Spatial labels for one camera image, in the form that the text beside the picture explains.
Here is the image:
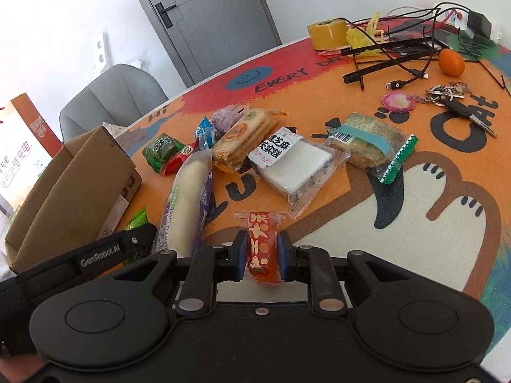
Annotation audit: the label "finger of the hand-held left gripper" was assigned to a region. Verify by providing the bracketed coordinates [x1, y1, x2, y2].
[127, 222, 158, 265]

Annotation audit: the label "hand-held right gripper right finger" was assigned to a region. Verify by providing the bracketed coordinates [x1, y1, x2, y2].
[278, 230, 404, 314]

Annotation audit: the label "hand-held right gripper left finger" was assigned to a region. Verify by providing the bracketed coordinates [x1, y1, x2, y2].
[114, 230, 249, 314]

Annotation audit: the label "bright green crinkled packet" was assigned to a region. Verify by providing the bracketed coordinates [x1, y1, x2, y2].
[123, 206, 149, 232]

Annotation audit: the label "red snack packet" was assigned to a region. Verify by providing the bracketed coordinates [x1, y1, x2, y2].
[235, 211, 289, 284]

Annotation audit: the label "long white cake packet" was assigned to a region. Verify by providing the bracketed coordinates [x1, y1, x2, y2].
[154, 151, 216, 258]

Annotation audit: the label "small red candy packet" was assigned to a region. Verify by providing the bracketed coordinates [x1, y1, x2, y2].
[162, 147, 200, 177]

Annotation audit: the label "brown cardboard box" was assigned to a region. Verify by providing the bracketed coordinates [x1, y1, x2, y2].
[5, 125, 142, 274]

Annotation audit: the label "white sesame cake packet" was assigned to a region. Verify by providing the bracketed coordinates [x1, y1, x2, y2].
[248, 125, 352, 219]

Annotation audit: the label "green snack packet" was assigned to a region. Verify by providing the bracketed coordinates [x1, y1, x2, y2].
[142, 133, 186, 174]

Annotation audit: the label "orange cracker packet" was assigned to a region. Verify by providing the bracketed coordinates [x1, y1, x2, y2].
[211, 109, 288, 173]

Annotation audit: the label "blue candy packet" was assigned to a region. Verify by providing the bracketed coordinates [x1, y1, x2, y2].
[194, 116, 219, 150]

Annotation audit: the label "purple snack packet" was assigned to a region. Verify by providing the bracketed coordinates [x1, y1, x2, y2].
[210, 104, 250, 134]

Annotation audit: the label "green-edged biscuit packet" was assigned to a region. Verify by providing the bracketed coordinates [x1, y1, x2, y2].
[324, 112, 419, 185]

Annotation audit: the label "patterned white cushion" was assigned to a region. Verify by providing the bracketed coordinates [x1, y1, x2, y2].
[102, 122, 129, 137]

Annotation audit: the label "orange and white paper bag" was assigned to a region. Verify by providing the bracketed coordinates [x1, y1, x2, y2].
[0, 93, 65, 212]

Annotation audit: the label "grey chair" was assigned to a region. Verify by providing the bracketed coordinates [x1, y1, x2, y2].
[59, 64, 170, 144]

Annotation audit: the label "colourful printed table mat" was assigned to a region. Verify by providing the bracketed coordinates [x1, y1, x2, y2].
[120, 16, 511, 352]

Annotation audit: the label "black folding stand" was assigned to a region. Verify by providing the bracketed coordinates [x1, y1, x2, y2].
[340, 28, 444, 90]

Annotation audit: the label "yellow tape roll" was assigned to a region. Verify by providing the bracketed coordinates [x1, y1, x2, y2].
[307, 18, 349, 51]

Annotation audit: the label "black car key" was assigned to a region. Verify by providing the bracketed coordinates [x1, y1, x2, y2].
[445, 100, 498, 138]

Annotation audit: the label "yellow plastic bag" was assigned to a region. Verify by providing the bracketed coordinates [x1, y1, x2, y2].
[345, 11, 386, 57]

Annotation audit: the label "grey door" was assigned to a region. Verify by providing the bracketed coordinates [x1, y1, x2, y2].
[122, 0, 283, 88]

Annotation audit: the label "orange tangerine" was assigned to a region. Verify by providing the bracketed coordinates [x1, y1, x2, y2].
[438, 49, 466, 76]

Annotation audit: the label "black charger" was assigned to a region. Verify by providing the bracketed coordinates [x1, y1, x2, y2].
[465, 10, 492, 38]

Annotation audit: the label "white power strip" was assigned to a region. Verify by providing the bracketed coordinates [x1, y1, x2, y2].
[441, 8, 502, 43]

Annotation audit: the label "pink pixel keychain charm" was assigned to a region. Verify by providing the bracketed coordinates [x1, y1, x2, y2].
[382, 91, 418, 113]

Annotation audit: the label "white wall socket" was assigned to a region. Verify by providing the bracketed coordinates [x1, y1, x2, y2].
[93, 28, 109, 68]

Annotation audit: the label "black cable with USB-C plug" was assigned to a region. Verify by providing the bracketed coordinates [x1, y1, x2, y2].
[385, 2, 511, 96]

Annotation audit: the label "black door handle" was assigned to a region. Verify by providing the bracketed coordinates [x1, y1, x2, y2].
[155, 2, 177, 28]

